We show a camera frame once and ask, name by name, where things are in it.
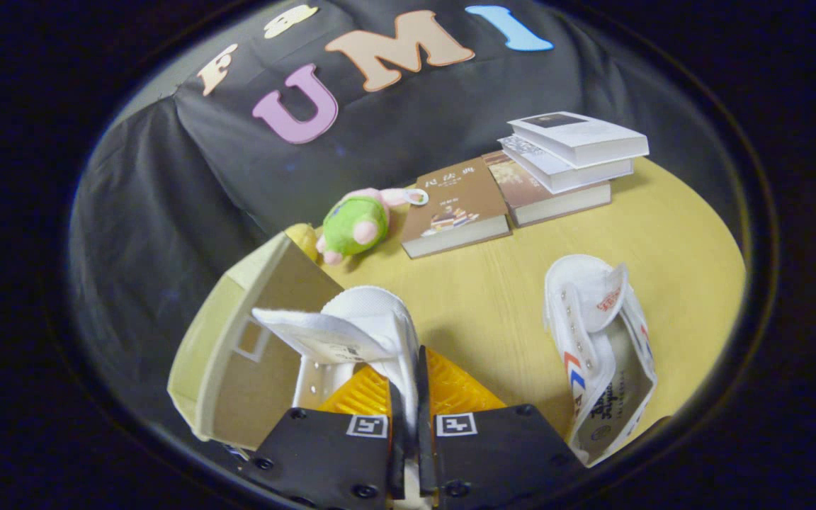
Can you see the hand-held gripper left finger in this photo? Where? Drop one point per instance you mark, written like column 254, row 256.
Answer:
column 397, row 453

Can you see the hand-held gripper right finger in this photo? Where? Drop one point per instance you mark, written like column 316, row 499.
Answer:
column 426, row 453

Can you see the white canvas shoe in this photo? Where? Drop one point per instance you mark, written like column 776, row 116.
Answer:
column 372, row 319
column 592, row 340

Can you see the beige storage box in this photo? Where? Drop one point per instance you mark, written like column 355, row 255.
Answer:
column 266, row 312

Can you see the yellow round object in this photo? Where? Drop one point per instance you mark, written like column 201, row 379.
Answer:
column 303, row 239

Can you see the green and pink plush toy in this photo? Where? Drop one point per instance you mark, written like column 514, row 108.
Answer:
column 355, row 223

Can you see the brown photo cover book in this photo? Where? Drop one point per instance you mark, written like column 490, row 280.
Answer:
column 528, row 195

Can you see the white patterned cover book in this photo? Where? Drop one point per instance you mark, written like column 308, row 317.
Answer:
column 557, row 173

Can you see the black backdrop cloth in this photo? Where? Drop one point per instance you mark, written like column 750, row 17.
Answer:
column 188, row 198

